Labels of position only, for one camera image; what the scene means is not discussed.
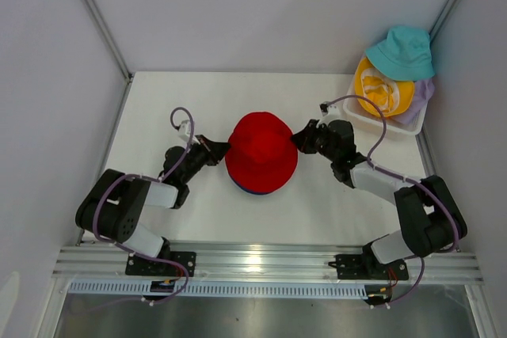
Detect lilac bucket hat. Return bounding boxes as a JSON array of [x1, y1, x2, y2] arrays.
[[392, 78, 435, 125]]

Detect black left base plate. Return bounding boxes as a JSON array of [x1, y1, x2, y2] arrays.
[[125, 251, 196, 277]]

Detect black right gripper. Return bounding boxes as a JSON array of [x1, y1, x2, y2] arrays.
[[290, 119, 338, 162]]

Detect white plastic basket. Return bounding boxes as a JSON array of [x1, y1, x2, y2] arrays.
[[342, 97, 427, 140]]

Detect teal bucket hat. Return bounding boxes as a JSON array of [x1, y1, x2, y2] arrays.
[[364, 25, 435, 82]]

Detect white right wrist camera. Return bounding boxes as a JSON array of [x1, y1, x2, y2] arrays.
[[319, 102, 341, 122]]

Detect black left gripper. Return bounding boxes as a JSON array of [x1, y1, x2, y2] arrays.
[[181, 134, 231, 184]]

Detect white slotted cable duct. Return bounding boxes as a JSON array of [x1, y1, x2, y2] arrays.
[[68, 279, 368, 300]]

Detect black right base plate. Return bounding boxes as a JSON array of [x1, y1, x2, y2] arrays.
[[327, 253, 409, 281]]

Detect yellow bucket hat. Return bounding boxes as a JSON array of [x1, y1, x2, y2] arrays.
[[353, 56, 415, 118]]

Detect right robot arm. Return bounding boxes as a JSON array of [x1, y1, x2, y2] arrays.
[[291, 120, 468, 279]]

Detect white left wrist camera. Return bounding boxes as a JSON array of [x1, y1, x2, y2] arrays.
[[177, 120, 194, 144]]

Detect red bucket hat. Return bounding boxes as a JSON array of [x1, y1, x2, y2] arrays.
[[225, 112, 298, 189]]

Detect aluminium mounting rail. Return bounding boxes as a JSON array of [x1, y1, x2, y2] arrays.
[[52, 241, 484, 285]]

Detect blue bucket hat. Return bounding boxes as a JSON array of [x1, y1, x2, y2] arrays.
[[228, 172, 280, 196]]

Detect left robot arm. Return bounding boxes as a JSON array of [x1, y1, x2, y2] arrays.
[[75, 135, 231, 275]]

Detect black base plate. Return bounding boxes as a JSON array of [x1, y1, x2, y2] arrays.
[[125, 251, 196, 277], [327, 253, 409, 281]]

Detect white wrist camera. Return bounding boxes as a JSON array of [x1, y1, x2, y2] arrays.
[[177, 120, 194, 144], [319, 102, 341, 122]]

